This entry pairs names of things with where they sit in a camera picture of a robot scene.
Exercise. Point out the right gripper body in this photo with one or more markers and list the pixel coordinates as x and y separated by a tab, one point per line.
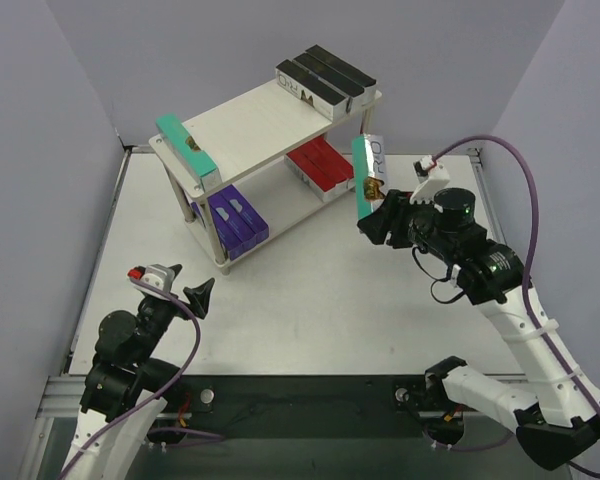
397	220

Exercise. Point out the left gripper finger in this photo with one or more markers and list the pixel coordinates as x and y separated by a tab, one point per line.
173	272
199	297

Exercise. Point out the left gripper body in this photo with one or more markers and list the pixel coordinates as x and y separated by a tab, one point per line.
164	311

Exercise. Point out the purple toothpaste box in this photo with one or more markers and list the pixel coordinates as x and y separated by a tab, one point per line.
228	238
238	225

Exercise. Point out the teal toothpaste box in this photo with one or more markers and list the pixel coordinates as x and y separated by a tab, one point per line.
182	144

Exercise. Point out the black toothpaste box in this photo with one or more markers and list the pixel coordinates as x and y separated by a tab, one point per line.
306	87
354	93

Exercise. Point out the red silver toothpaste box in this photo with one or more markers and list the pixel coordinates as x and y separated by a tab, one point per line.
327	164

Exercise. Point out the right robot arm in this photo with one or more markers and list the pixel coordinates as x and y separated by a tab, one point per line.
558	418

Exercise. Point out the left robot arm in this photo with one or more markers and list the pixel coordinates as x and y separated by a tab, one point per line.
126	387

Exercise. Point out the white two-tier shelf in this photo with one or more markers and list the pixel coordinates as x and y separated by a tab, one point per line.
248	138

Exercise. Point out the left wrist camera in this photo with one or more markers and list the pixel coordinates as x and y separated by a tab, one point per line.
151	280

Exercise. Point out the aluminium frame rail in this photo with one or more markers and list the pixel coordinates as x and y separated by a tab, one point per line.
308	333

